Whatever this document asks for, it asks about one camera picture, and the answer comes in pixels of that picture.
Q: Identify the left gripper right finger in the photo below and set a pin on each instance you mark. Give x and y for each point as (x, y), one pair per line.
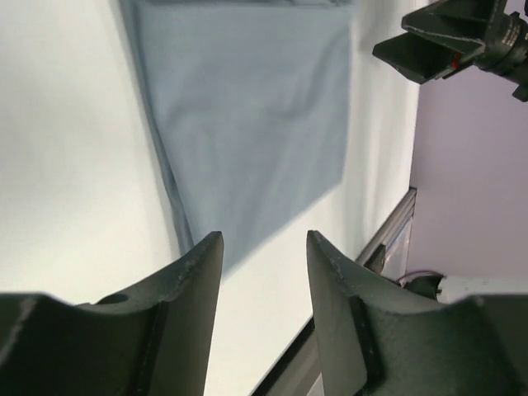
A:
(376, 338)

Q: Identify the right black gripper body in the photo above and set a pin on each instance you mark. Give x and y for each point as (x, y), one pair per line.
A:
(504, 55)

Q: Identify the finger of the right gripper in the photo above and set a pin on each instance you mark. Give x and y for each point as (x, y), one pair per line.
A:
(471, 21)
(417, 59)

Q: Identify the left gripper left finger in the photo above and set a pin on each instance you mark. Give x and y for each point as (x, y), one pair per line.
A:
(152, 338)

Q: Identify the grey-blue t-shirt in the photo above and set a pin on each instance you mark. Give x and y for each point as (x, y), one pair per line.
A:
(248, 104)

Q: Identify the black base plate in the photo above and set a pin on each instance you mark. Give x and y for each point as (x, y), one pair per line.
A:
(298, 370)

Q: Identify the aluminium front rail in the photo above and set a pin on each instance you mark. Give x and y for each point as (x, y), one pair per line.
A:
(387, 252)

